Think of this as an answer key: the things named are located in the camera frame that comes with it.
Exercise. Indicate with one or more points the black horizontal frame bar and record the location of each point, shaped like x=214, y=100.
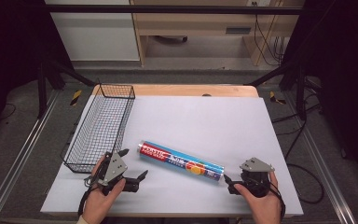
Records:
x=167, y=9

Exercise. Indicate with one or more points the light wooden desk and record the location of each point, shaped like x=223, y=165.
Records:
x=199, y=23

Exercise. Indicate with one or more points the black metal stand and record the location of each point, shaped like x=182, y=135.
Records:
x=42, y=90
x=300, y=93

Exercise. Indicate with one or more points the blue and red wrap roll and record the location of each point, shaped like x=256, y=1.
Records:
x=180, y=160

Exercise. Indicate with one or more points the person's left hand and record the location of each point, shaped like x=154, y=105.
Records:
x=98, y=203

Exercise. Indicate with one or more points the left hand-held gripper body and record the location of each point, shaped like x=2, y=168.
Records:
x=115, y=168

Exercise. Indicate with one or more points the white cabinet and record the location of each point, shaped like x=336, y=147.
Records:
x=96, y=34

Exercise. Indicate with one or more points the wooden table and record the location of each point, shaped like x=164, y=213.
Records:
x=180, y=90

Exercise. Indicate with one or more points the white table mat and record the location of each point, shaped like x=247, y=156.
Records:
x=205, y=124

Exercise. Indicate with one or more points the person's right hand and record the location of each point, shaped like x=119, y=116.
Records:
x=264, y=208

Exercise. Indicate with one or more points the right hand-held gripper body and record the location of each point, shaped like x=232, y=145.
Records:
x=256, y=174

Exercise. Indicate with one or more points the aluminium floor rail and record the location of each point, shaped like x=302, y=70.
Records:
x=21, y=152
x=320, y=161

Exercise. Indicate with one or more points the black curtain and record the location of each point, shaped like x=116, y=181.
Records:
x=9, y=46
x=345, y=62

